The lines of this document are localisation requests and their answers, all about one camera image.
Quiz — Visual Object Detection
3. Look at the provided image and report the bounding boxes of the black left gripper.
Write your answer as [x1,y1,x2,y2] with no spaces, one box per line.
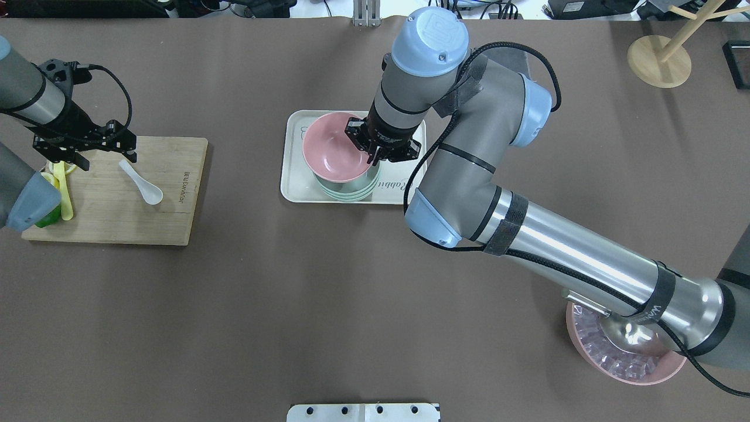
[32,120,137,171]

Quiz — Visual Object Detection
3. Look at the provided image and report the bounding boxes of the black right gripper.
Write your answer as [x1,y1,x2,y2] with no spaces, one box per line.
[345,117,421,166]

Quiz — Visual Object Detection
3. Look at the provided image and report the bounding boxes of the small pink bowl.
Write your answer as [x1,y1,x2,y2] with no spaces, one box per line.
[302,111,371,183]

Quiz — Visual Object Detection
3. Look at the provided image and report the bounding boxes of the white ceramic spoon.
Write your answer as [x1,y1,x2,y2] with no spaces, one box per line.
[118,159,163,205]

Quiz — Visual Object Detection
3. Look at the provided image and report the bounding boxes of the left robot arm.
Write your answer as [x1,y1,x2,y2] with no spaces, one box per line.
[1,38,137,232]

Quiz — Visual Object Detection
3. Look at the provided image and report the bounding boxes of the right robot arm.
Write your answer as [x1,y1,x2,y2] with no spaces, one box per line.
[346,7,748,370]

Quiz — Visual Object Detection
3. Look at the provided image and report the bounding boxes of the large pink ice bowl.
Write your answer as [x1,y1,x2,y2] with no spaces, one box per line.
[565,302,687,386]

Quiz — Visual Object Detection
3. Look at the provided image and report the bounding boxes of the lemon slice under knife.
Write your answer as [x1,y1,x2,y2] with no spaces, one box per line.
[46,161,78,175]

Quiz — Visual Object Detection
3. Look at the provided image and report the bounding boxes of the stacked green bowls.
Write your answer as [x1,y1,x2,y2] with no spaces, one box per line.
[315,165,382,203]

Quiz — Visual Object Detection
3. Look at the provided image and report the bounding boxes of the bamboo cutting board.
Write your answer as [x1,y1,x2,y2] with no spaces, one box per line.
[22,136,208,246]

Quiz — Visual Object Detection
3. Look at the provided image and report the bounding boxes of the yellow plastic knife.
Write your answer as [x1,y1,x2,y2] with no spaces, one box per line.
[52,161,74,221]

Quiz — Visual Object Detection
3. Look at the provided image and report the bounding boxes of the green lime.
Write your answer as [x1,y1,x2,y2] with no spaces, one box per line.
[35,205,62,228]

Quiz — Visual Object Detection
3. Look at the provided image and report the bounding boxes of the cream rabbit tray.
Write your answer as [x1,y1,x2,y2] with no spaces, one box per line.
[279,110,418,205]

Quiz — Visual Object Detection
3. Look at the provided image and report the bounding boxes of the wooden mug tree stand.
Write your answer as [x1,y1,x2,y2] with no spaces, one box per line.
[627,1,749,89]

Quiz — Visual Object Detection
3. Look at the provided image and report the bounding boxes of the metal scoop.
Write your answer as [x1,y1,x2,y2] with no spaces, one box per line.
[562,288,671,359]

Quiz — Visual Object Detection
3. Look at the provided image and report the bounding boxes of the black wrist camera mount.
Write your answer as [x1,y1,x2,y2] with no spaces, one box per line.
[36,59,92,97]

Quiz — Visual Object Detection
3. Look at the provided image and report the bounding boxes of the aluminium frame post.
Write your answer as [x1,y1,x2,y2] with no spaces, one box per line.
[353,0,382,28]

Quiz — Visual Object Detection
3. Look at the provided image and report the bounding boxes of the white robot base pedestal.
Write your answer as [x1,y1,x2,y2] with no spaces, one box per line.
[286,403,442,421]

